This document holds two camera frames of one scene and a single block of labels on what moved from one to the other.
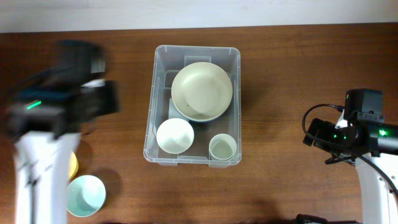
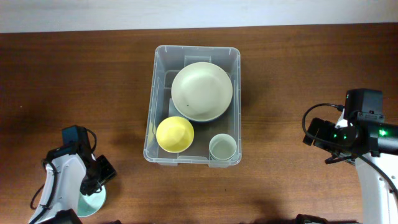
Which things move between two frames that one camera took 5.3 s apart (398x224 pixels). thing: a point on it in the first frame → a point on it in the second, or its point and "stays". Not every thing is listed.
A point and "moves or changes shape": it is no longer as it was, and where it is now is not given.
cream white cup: [222, 147] stays
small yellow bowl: [73, 165] moves or changes shape
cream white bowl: [202, 91] stays
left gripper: [116, 87] → [109, 172]
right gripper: [325, 128] stays
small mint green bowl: [86, 195] stays
